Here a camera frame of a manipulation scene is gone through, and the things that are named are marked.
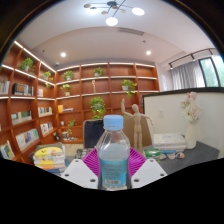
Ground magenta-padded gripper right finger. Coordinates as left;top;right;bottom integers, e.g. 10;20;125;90
127;148;168;190

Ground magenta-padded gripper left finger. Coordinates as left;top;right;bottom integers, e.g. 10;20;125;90
59;148;101;190

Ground clear blue-capped water bottle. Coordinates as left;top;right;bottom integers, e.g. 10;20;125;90
95;114;131;192

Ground small green box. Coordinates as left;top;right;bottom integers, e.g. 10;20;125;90
143;148;163;160

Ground stack of dark books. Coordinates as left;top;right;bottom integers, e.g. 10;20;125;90
75;148;90;160

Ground stack of colourful books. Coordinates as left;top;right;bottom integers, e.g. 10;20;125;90
32;142;69;176

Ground stack of white books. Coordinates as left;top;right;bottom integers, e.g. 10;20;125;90
152;133;188;154

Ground chair with dark jacket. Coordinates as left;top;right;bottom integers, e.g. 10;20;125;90
82;118;105;149

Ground wooden artist mannequin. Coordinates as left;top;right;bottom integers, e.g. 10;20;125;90
120;98;155;154

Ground white vase with flowers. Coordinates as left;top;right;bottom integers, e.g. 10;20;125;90
179;91;203;150

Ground grey curtain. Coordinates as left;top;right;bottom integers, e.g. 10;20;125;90
170;59;205;90

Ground dark-framed window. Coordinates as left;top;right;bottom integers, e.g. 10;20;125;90
199;54;224;88

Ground ceiling air vent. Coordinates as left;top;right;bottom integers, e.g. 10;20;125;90
117;27;145;36

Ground branched ceiling lamp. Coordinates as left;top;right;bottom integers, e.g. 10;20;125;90
83;0;146;27

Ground wooden wall shelf unit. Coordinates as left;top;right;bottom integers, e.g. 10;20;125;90
0;39;160;164

